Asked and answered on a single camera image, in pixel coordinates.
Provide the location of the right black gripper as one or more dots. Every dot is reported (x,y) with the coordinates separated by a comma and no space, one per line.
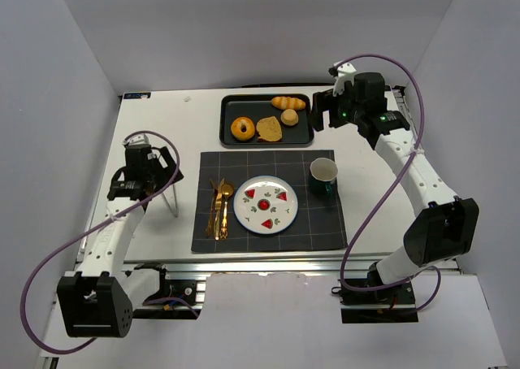
(318,110)

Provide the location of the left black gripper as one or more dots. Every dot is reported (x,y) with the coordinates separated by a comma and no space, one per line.
(169,164)

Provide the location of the golden bagel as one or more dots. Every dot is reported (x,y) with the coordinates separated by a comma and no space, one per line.
(243,128)

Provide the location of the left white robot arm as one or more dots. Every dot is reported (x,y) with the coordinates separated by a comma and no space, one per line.
(100,298)

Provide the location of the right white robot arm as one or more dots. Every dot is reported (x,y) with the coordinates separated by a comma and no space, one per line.
(444,224)

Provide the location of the long glazed bread roll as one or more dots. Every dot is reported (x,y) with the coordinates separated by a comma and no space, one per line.
(288,103)

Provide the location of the brown bread slice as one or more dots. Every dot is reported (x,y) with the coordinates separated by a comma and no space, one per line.
(269,129)

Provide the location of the small round bun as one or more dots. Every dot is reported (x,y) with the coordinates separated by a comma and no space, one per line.
(289,117)

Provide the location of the gold knife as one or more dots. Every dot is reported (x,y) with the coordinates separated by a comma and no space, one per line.
(220,219)

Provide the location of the gold spoon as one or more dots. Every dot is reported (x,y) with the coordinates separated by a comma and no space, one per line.
(227,191)

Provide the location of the gold fork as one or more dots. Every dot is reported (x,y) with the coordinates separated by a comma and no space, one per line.
(209,227)

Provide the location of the dark green mug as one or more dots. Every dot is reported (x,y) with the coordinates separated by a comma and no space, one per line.
(322,178)

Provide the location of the black baking tray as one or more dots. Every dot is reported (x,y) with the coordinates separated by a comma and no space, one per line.
(257,108)

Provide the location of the white watermelon pattern plate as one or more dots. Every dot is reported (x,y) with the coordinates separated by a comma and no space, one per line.
(265,205)

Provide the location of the dark checked placemat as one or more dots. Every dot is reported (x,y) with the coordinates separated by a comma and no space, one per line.
(319,224)

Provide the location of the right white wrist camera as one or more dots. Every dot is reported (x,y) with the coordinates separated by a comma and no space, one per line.
(343,73)

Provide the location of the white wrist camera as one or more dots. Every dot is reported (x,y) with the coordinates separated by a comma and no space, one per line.
(137,142)
(343,73)

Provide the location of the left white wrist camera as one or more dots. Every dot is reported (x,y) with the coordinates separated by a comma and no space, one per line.
(137,142)

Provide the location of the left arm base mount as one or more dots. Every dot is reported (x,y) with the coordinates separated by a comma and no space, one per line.
(157,293)

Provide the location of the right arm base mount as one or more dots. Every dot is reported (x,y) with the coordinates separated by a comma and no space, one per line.
(393,305)

